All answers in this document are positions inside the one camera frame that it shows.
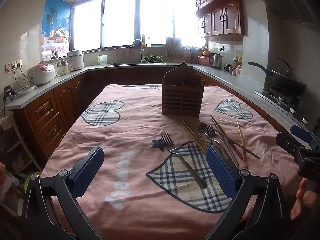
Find pink plastic basin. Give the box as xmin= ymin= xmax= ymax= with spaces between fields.
xmin=196 ymin=55 xmax=212 ymax=66

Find spice jars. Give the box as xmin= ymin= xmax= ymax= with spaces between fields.
xmin=228 ymin=65 xmax=242 ymax=77

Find large kitchen window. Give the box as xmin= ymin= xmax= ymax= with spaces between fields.
xmin=72 ymin=0 xmax=208 ymax=53

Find range hood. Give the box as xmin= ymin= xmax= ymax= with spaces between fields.
xmin=243 ymin=0 xmax=320 ymax=28

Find wooden upper cabinets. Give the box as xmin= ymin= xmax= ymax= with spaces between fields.
xmin=186 ymin=0 xmax=253 ymax=37

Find gold metal chopstick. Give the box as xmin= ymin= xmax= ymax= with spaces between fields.
xmin=181 ymin=122 xmax=207 ymax=153

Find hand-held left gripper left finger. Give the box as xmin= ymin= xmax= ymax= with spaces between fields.
xmin=21 ymin=146 xmax=105 ymax=240

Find black wok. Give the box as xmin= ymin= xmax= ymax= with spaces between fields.
xmin=247 ymin=58 xmax=308 ymax=97

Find wooden utensil holder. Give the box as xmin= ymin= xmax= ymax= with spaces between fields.
xmin=162 ymin=64 xmax=205 ymax=118

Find small black clamp gadget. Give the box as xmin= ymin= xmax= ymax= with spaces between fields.
xmin=3 ymin=86 xmax=16 ymax=102

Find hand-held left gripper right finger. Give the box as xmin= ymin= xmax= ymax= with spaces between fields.
xmin=205 ymin=145 xmax=286 ymax=240

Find wooden cabinets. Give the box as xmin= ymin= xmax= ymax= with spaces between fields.
xmin=22 ymin=74 xmax=87 ymax=157
xmin=186 ymin=0 xmax=253 ymax=37

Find wall socket strip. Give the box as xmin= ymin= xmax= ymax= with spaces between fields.
xmin=5 ymin=60 xmax=23 ymax=72

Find gas stove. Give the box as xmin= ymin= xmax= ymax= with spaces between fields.
xmin=254 ymin=86 xmax=301 ymax=113

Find silver spoon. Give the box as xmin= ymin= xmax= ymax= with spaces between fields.
xmin=198 ymin=122 xmax=222 ymax=150

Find gold-handled fork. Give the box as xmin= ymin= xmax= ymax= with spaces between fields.
xmin=161 ymin=132 xmax=207 ymax=189

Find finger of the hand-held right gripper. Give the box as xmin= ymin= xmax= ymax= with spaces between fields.
xmin=290 ymin=124 xmax=313 ymax=145
xmin=276 ymin=132 xmax=305 ymax=156

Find chrome kitchen faucet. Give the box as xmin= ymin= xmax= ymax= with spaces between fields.
xmin=131 ymin=39 xmax=145 ymax=61

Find red patterned wooden chopstick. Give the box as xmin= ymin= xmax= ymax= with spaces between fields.
xmin=236 ymin=120 xmax=249 ymax=168

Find fruit and palm wall poster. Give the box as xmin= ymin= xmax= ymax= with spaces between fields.
xmin=41 ymin=0 xmax=73 ymax=53

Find large white cooker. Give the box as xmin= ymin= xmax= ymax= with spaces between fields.
xmin=67 ymin=50 xmax=84 ymax=71

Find steel electric kettle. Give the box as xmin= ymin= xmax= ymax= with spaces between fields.
xmin=208 ymin=52 xmax=223 ymax=70

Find person's right hand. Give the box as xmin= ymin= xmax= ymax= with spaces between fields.
xmin=290 ymin=177 xmax=320 ymax=220

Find green plastic bowl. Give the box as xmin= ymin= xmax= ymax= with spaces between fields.
xmin=22 ymin=171 xmax=42 ymax=193

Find silver fork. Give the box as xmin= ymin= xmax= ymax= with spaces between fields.
xmin=206 ymin=125 xmax=230 ymax=159

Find white rice cooker pink lid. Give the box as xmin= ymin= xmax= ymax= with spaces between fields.
xmin=27 ymin=63 xmax=56 ymax=86

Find white storage rack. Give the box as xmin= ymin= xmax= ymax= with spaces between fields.
xmin=0 ymin=110 xmax=42 ymax=178

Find green leafy vegetables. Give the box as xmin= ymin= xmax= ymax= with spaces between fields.
xmin=140 ymin=54 xmax=164 ymax=64

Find wooden lower cabinets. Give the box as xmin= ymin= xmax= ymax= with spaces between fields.
xmin=22 ymin=74 xmax=87 ymax=157

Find pink plaid-heart blanket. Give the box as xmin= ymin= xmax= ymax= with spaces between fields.
xmin=40 ymin=84 xmax=304 ymax=240

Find kitchen sink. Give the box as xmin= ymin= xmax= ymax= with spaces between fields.
xmin=106 ymin=61 xmax=166 ymax=67

